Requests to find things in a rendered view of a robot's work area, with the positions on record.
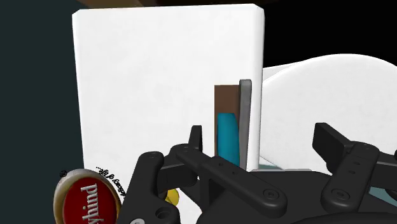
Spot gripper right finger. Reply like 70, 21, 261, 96
312, 122, 397, 214

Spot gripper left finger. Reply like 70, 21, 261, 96
117, 125, 288, 224

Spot white toilet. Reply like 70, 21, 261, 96
71, 3, 397, 224

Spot grey flat slab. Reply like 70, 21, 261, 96
238, 79, 253, 171

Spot small yellow object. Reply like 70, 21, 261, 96
165, 188, 180, 206

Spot brown box with blue panel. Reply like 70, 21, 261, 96
214, 84, 241, 167

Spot round tin with red label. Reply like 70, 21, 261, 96
53, 166, 127, 224

